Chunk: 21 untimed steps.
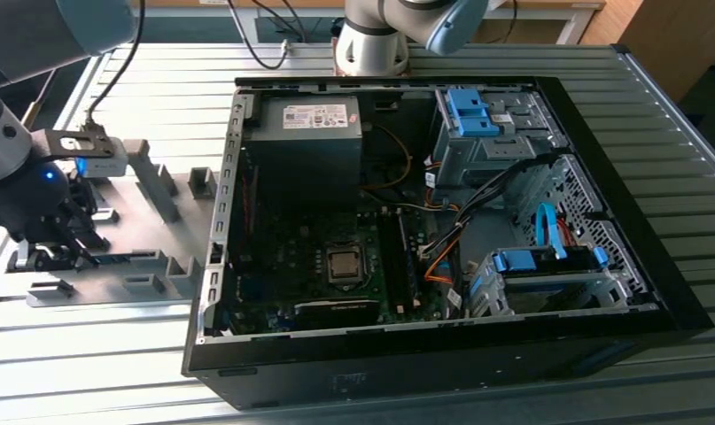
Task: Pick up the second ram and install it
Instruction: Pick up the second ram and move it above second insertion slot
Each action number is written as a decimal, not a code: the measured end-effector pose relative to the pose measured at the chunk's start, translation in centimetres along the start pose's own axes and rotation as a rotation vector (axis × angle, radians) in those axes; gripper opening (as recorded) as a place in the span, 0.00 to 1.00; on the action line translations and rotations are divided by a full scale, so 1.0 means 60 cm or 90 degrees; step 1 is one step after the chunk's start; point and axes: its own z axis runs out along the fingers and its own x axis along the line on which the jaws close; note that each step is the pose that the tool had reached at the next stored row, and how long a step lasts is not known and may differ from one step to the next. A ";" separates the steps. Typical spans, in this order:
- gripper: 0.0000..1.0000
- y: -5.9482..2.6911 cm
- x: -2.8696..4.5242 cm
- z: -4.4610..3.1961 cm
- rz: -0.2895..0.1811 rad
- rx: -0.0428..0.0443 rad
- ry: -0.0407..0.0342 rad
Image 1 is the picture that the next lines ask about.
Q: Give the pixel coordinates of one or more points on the grey power supply unit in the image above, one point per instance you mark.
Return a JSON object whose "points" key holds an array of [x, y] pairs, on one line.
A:
{"points": [[303, 159]]}

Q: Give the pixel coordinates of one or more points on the black PC case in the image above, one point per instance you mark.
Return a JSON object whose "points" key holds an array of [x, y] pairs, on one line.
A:
{"points": [[427, 367]]}

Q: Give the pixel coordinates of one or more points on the grey parts rack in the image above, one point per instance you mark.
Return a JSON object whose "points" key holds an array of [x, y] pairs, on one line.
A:
{"points": [[127, 199]]}

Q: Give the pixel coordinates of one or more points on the blue disk carrier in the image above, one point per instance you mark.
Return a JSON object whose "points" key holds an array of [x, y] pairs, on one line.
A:
{"points": [[472, 115], [514, 263]]}

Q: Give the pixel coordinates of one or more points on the blue VGA port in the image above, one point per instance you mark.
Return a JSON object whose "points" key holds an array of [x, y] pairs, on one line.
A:
{"points": [[282, 319]]}

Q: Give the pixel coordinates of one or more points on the wooden cabinet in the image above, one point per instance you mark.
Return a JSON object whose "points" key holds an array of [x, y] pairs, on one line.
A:
{"points": [[658, 35]]}

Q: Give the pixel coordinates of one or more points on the CPU socket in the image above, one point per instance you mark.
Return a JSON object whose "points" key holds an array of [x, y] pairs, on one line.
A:
{"points": [[344, 265]]}

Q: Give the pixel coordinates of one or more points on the green motherboard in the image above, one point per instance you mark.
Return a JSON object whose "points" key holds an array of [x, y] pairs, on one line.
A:
{"points": [[286, 265]]}

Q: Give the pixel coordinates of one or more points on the black graphics card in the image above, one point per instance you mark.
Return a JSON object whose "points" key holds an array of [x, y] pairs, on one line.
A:
{"points": [[336, 312]]}

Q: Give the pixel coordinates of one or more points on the grey disk bay cage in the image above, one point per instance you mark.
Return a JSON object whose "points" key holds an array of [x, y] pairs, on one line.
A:
{"points": [[570, 288], [499, 150]]}

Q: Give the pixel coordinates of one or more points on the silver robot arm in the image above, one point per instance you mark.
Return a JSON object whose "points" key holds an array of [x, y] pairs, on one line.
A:
{"points": [[3, 128]]}

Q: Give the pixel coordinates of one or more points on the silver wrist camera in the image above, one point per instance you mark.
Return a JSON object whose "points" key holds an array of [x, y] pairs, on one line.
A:
{"points": [[106, 164]]}

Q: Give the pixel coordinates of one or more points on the white framed desk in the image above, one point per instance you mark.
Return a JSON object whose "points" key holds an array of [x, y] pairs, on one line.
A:
{"points": [[571, 26]]}

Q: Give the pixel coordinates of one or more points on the silver CPU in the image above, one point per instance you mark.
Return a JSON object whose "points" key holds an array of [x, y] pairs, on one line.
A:
{"points": [[344, 265]]}

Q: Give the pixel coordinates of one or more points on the blue RAM stick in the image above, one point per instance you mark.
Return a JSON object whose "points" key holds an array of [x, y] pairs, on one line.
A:
{"points": [[410, 261]]}

